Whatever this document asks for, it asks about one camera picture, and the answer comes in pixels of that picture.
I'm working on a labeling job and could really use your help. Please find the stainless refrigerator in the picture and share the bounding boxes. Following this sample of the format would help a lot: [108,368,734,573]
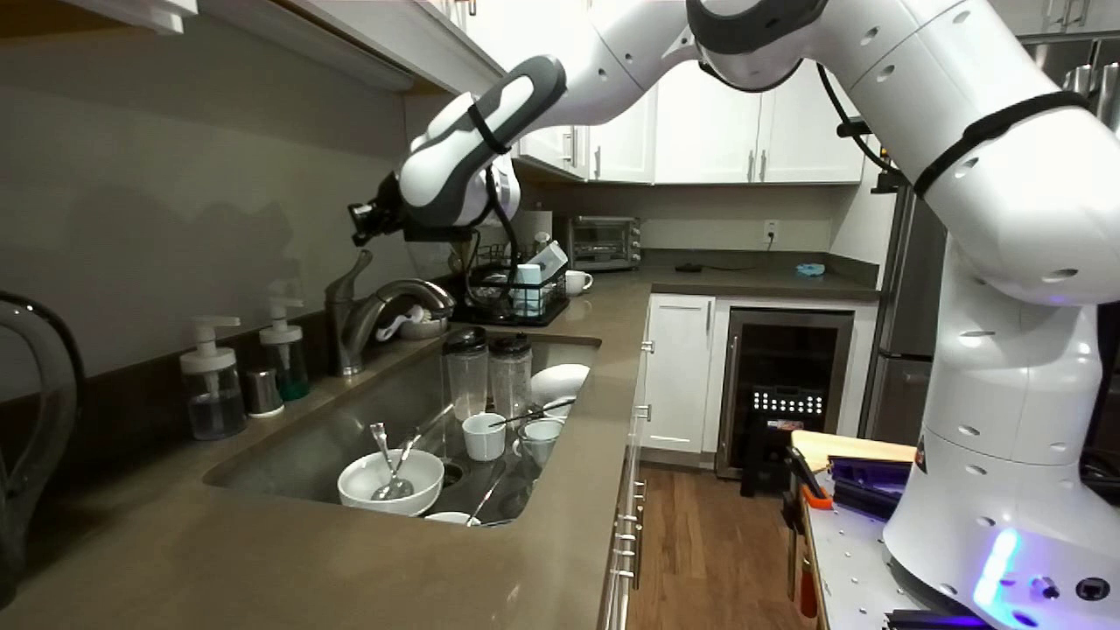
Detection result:
[859,170,957,449]

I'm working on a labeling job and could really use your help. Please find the stainless steel sink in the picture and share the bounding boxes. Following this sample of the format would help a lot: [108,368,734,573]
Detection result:
[205,331,605,532]

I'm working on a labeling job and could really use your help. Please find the robot mounting table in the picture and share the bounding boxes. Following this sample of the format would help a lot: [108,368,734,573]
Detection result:
[789,457,1120,630]

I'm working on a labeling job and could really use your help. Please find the silver toaster oven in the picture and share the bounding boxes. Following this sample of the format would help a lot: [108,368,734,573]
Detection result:
[567,209,649,277]

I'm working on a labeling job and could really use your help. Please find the large white bowl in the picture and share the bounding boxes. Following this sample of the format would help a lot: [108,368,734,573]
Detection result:
[334,445,452,523]

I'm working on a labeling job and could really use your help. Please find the chrome kitchen faucet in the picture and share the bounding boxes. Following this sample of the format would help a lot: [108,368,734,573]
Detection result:
[329,277,460,378]

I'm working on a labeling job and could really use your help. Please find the wooden board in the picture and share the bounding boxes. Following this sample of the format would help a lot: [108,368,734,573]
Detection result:
[789,427,921,473]

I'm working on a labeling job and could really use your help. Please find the glass jar black lid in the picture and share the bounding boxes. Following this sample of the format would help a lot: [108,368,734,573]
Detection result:
[444,326,494,427]
[483,331,539,421]

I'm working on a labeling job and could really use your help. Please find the metal utensil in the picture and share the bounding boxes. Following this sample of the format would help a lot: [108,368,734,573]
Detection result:
[369,421,397,473]

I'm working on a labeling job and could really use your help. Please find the dark translucent jug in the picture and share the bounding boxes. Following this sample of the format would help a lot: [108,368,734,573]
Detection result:
[0,286,89,614]

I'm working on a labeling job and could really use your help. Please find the dark purple box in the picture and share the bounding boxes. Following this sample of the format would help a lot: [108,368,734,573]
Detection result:
[822,456,924,517]

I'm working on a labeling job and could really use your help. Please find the lower cabinets under sink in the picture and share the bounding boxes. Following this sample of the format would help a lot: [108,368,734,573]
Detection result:
[597,335,656,630]

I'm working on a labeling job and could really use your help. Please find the metal faucet lever handle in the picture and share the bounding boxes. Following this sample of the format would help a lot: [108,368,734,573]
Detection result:
[326,246,380,310]

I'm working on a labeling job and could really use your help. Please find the tilted white bowl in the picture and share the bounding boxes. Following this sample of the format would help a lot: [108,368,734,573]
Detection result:
[524,362,597,411]

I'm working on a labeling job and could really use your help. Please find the small metal cup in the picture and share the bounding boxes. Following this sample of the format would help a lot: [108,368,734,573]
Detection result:
[238,365,286,425]

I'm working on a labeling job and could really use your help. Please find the black wine cooler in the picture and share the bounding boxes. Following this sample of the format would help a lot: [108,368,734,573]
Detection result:
[716,305,859,482]

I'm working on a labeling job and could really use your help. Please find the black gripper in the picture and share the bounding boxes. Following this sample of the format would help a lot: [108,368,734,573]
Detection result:
[347,170,412,250]

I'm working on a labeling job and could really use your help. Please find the white upper cabinets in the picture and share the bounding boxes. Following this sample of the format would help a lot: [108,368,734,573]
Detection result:
[511,0,1120,189]

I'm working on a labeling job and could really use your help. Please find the soap dispenser green liquid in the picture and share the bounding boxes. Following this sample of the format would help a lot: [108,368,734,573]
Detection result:
[257,298,315,411]

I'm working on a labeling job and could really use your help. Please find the black orange handled tool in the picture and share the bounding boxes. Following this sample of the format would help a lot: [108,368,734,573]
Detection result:
[794,457,842,516]

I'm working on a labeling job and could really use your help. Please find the small white cup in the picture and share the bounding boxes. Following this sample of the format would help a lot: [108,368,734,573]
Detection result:
[518,412,567,470]

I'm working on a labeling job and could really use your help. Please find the black countertop rack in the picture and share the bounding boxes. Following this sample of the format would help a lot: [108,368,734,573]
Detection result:
[448,236,579,330]

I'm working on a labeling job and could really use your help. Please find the blue white container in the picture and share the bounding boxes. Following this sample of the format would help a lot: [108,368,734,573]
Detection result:
[508,239,576,321]

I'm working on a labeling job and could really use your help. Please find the metal knife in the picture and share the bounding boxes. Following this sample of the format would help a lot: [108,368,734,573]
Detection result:
[497,393,583,427]

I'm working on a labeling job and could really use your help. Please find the white cabinet over sink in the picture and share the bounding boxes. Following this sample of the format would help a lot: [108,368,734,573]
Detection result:
[62,0,518,114]

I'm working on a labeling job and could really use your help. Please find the clear soap dispenser dark liquid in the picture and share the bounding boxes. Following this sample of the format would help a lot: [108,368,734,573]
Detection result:
[174,310,252,445]

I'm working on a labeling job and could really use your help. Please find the metal spoon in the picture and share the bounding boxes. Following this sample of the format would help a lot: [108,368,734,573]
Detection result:
[373,432,427,504]

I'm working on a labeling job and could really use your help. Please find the white lower cabinet door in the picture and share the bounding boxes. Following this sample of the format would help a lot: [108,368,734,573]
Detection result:
[639,292,717,457]

